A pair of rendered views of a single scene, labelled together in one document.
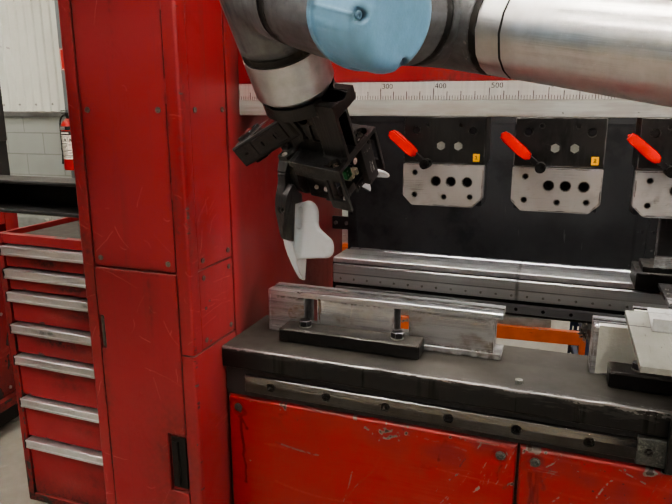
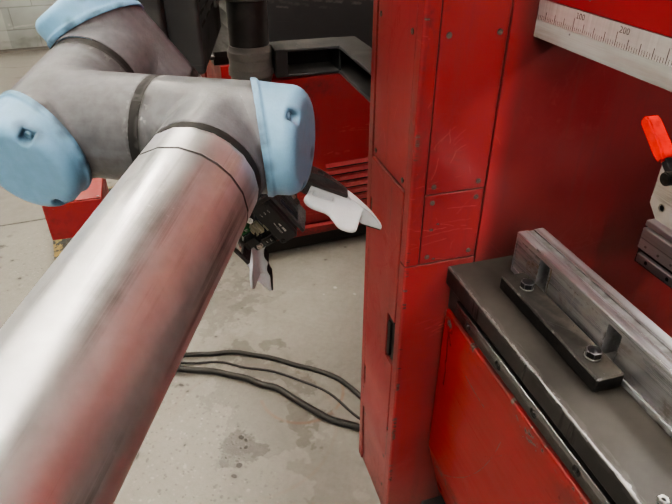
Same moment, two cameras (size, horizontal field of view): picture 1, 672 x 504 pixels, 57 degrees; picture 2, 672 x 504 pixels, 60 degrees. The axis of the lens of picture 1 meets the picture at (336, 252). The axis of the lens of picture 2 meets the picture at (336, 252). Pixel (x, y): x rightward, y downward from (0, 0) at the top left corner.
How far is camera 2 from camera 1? 0.63 m
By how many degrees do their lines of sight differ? 52
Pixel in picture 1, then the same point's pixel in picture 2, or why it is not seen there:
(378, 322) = (591, 326)
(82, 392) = not seen: hidden behind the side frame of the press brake
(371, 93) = (657, 52)
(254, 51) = not seen: hidden behind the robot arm
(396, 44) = (34, 189)
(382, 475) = (518, 466)
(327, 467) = (487, 422)
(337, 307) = (563, 286)
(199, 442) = (400, 334)
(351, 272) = (658, 247)
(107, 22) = not seen: outside the picture
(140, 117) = (403, 34)
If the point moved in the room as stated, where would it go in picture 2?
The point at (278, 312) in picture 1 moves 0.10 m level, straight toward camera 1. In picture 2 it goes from (520, 259) to (491, 278)
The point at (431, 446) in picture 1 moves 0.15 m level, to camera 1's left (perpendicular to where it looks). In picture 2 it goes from (557, 481) to (487, 423)
